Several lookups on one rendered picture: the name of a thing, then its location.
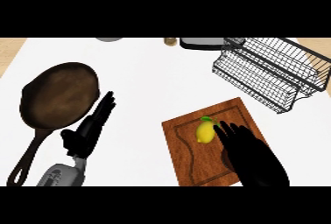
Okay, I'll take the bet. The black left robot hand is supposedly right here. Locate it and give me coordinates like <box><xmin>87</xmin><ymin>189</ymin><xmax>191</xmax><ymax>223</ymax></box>
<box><xmin>58</xmin><ymin>90</ymin><xmax>118</xmax><ymax>160</ymax></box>

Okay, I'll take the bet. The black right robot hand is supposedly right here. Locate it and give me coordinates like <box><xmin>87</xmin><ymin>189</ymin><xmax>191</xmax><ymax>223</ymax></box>
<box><xmin>211</xmin><ymin>120</ymin><xmax>290</xmax><ymax>187</ymax></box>

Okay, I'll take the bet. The brown wooden cutting board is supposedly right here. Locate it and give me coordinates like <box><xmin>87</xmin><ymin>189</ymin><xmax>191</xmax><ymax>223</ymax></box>
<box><xmin>159</xmin><ymin>96</ymin><xmax>268</xmax><ymax>187</ymax></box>

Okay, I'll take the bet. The dark grey rectangular tray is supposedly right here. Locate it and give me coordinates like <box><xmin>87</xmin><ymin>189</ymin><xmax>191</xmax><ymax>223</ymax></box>
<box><xmin>178</xmin><ymin>37</ymin><xmax>245</xmax><ymax>51</ymax></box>

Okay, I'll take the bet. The dark brown cast-iron skillet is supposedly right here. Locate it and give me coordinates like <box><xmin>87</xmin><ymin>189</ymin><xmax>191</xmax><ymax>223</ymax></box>
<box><xmin>4</xmin><ymin>61</ymin><xmax>100</xmax><ymax>187</ymax></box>

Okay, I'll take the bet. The yellow lemon with green leaf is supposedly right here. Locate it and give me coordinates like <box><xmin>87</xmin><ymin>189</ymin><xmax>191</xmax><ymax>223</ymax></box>
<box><xmin>194</xmin><ymin>115</ymin><xmax>221</xmax><ymax>144</ymax></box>

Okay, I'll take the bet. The grey round object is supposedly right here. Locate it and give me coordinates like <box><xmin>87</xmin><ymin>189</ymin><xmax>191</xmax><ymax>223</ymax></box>
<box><xmin>94</xmin><ymin>37</ymin><xmax>125</xmax><ymax>43</ymax></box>

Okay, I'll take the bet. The black wire tiered basket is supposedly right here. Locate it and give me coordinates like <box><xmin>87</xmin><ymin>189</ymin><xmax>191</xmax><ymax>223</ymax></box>
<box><xmin>211</xmin><ymin>37</ymin><xmax>331</xmax><ymax>115</ymax></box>

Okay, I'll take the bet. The small brown jar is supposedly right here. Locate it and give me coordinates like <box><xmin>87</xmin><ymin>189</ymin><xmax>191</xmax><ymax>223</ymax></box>
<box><xmin>162</xmin><ymin>37</ymin><xmax>178</xmax><ymax>47</ymax></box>

